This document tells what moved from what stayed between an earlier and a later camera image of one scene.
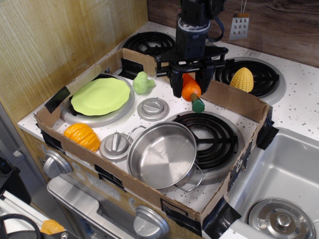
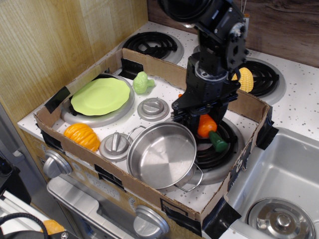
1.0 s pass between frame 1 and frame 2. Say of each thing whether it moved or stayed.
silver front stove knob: stayed
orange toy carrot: moved
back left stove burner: stayed
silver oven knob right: stayed
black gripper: moved
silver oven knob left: stayed
